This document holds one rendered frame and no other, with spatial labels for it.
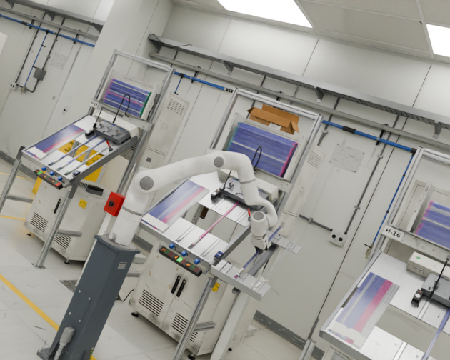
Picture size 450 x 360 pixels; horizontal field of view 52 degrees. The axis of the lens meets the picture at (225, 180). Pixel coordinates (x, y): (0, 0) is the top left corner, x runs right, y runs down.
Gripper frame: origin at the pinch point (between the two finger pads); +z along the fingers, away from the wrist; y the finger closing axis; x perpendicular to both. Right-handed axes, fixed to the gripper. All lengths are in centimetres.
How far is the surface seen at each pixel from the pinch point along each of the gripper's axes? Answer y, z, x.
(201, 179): 77, 12, -39
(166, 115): 160, 19, -94
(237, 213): 33.3, 9.3, -24.2
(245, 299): -4.6, 20.0, 23.1
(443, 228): -86, -16, -61
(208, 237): 36.6, 8.5, 3.7
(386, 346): -86, 1, 15
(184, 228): 55, 10, 6
